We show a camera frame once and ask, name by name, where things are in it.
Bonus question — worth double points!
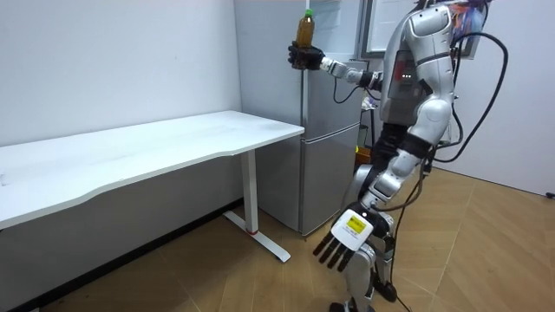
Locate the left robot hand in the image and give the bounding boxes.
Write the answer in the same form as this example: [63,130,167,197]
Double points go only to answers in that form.
[312,201,394,273]

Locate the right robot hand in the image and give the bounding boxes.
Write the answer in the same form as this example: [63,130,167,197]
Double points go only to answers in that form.
[287,41,326,71]

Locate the brown tea bottle green cap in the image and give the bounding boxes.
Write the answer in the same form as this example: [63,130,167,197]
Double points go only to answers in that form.
[295,8,317,49]

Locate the robot legs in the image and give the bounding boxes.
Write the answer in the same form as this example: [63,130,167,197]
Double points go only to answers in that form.
[329,125,408,312]

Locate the grey fridge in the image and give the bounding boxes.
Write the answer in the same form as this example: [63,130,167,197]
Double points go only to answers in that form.
[232,0,369,237]

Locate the robot body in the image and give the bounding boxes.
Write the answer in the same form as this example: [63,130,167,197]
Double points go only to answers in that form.
[370,0,511,174]

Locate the white desk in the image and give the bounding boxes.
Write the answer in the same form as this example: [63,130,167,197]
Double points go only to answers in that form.
[0,109,306,263]

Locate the black floor cable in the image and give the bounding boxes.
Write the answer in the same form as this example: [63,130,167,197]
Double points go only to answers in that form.
[388,168,430,312]

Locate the grey framed wall board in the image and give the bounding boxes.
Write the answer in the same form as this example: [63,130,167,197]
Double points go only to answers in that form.
[357,0,485,61]

